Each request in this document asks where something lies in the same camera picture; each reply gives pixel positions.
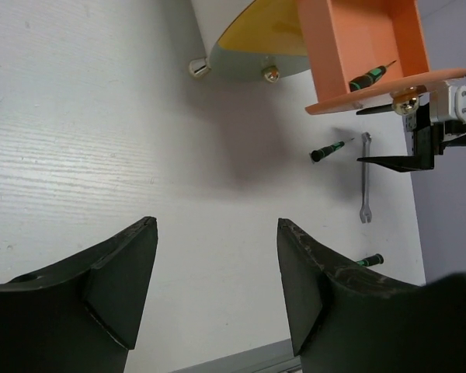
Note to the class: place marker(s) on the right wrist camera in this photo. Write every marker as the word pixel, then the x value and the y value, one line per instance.
pixel 447 102

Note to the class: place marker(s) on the silver open-end wrench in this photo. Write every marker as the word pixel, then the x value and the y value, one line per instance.
pixel 365 211

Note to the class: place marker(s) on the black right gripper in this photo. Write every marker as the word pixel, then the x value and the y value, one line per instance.
pixel 429 139

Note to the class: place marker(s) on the cream drawer cabinet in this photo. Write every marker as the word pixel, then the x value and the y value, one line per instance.
pixel 249 41

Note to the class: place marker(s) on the aluminium table rail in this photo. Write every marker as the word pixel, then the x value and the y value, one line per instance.
pixel 274 357

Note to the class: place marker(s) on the orange drawer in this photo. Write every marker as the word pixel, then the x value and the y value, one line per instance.
pixel 346 39

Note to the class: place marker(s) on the black green precision screwdriver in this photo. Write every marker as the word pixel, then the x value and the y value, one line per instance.
pixel 370 261
pixel 369 78
pixel 322 153

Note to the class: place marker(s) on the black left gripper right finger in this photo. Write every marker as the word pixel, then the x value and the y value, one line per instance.
pixel 344 317

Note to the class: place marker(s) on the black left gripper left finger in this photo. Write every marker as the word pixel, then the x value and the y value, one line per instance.
pixel 83 313

